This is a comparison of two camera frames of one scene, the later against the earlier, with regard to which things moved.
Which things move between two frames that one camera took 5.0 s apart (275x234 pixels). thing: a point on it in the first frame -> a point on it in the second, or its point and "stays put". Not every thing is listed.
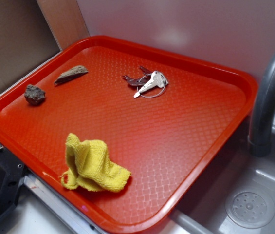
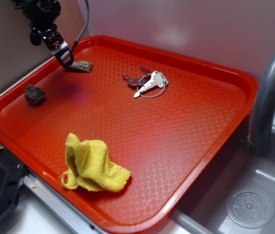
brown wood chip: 73,72 -> 80,65
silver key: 157,80 stays put
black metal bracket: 2,175 stays put
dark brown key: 140,80 stays put
